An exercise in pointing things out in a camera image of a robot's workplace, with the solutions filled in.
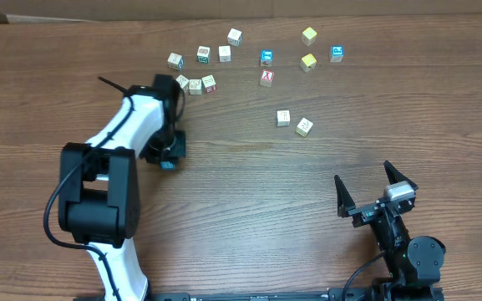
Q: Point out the green side wooden block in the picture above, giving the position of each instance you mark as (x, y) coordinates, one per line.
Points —
(203, 54)

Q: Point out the yellow top block upper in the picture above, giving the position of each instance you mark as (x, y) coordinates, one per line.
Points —
(309, 36)

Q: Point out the wooden block elephant picture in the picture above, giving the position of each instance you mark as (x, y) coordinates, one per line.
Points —
(195, 87)

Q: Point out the blue top block right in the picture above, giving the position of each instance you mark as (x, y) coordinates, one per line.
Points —
(337, 54)

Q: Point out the plain wooden block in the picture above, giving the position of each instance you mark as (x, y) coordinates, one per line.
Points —
(283, 118)
(224, 54)

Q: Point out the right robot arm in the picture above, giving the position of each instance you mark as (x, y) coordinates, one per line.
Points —
(413, 263)

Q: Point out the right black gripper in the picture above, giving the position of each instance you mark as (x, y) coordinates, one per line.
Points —
(376, 206)

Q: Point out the yellow top block lower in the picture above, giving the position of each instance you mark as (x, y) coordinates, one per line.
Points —
(308, 62)

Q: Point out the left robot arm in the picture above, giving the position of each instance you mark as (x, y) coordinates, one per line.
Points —
(96, 205)

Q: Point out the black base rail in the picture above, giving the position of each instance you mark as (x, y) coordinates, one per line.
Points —
(265, 297)

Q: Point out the wooden block red side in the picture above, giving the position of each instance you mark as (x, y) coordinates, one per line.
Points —
(209, 83)

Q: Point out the wooden block blue side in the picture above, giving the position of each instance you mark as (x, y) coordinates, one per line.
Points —
(168, 165)

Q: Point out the wooden block top centre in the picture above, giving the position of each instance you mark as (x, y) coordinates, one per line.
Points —
(234, 37)

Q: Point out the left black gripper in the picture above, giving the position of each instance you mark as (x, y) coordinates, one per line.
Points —
(174, 150)

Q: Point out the cardboard sheet at back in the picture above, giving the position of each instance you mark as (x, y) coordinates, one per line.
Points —
(114, 10)

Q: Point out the plain wooden block upper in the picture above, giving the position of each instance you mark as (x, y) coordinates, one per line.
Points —
(224, 54)

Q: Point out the wooden block far left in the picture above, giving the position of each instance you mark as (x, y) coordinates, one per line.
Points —
(176, 61)

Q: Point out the red letter wooden block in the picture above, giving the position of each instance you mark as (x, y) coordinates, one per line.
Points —
(267, 77)

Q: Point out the blue top block centre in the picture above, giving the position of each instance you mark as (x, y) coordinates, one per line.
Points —
(266, 58)

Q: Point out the wooden block letter X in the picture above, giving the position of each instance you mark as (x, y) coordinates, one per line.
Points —
(183, 82)

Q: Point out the wooden block yellow side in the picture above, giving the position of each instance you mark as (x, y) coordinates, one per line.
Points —
(304, 127)

